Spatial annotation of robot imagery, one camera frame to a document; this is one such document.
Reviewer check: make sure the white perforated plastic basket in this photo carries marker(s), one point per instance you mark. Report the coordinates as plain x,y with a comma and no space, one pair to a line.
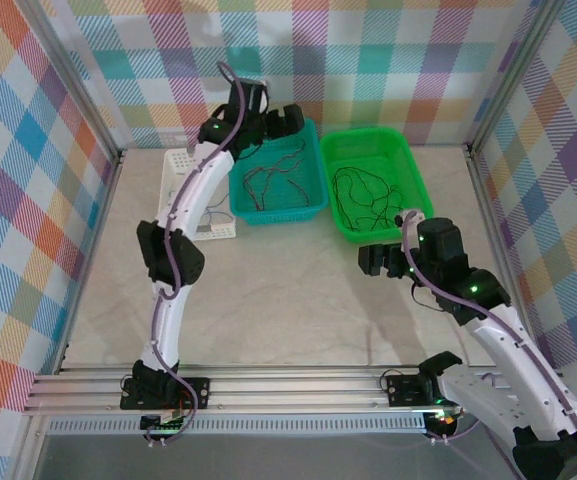
175,162

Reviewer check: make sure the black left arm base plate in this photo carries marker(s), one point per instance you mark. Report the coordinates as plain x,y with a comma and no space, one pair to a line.
198,392

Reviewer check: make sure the controller circuit board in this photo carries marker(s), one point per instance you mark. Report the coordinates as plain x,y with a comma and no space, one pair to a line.
443,419
163,425

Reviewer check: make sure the teal plastic mesh basket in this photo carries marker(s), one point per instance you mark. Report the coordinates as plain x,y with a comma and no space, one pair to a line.
280,216

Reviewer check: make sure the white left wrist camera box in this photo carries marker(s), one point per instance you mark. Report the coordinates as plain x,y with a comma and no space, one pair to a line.
253,92

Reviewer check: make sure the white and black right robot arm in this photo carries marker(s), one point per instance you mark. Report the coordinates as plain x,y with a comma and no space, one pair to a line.
508,360

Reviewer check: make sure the aluminium side rail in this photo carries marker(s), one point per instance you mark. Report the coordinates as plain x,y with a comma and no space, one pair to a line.
485,200
105,200

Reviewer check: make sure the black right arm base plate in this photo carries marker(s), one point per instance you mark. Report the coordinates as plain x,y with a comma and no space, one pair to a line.
403,390

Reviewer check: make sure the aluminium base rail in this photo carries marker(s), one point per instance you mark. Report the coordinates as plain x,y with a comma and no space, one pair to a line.
293,395

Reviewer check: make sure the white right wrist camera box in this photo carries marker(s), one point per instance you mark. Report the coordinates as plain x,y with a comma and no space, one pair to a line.
410,215

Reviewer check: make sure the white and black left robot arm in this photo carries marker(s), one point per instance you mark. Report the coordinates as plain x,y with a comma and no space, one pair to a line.
168,330

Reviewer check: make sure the green plastic mesh basket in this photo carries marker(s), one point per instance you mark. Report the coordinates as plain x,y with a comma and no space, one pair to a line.
368,150

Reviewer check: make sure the aluminium frame post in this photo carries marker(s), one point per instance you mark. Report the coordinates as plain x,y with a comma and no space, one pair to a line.
79,75
512,75

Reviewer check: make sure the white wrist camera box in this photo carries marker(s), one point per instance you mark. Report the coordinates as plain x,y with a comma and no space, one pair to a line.
410,215
253,92

